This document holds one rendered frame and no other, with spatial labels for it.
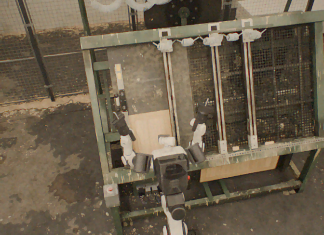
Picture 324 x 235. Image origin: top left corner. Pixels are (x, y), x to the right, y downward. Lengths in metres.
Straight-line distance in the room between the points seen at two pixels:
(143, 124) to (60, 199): 1.60
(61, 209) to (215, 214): 1.73
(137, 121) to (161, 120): 0.22
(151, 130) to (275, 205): 1.79
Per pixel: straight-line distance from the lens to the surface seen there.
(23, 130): 4.99
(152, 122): 2.85
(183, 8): 3.23
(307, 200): 4.09
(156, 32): 2.73
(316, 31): 3.34
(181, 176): 2.34
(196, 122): 2.49
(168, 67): 2.79
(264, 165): 3.80
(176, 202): 2.48
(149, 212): 3.49
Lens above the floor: 3.16
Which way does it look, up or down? 42 degrees down
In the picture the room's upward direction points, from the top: 1 degrees counter-clockwise
